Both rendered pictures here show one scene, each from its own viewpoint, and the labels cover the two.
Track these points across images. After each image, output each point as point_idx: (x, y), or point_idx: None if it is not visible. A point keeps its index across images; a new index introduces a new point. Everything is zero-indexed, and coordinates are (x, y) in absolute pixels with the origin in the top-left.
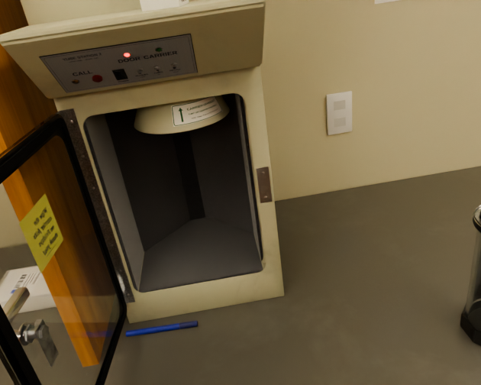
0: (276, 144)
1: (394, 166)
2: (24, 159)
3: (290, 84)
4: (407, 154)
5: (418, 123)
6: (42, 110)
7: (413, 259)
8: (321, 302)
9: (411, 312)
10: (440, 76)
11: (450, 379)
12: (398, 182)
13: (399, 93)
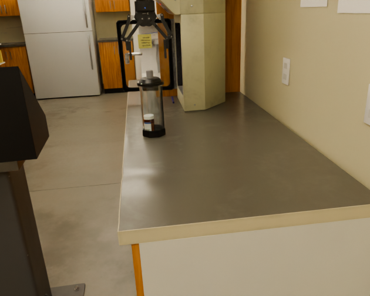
0: (271, 78)
1: (299, 123)
2: None
3: (277, 45)
4: (303, 118)
5: (308, 97)
6: None
7: (202, 127)
8: (179, 115)
9: (168, 125)
10: (318, 67)
11: (135, 127)
12: (288, 130)
13: (304, 70)
